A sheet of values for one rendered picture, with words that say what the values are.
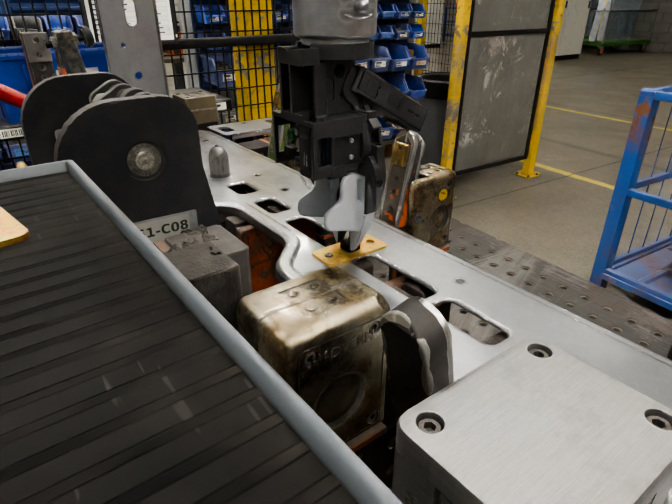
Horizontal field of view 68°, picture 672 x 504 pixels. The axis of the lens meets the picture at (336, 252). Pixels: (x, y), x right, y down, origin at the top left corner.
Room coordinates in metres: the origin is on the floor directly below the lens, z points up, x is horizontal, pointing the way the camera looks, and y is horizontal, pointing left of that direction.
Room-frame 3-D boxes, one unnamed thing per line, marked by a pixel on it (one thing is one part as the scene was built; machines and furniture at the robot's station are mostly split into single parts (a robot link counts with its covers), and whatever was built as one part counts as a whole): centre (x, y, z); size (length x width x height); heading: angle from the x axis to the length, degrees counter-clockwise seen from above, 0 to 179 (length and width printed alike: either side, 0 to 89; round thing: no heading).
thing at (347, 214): (0.47, -0.01, 1.06); 0.06 x 0.03 x 0.09; 127
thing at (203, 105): (1.18, 0.32, 0.88); 0.08 x 0.08 x 0.36; 37
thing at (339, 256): (0.51, -0.02, 1.01); 0.08 x 0.04 x 0.01; 127
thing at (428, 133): (3.89, -0.84, 0.36); 0.50 x 0.50 x 0.73
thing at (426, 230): (0.66, -0.12, 0.87); 0.12 x 0.09 x 0.35; 127
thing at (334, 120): (0.49, 0.01, 1.16); 0.09 x 0.08 x 0.12; 127
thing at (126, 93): (0.46, 0.21, 0.94); 0.18 x 0.13 x 0.49; 37
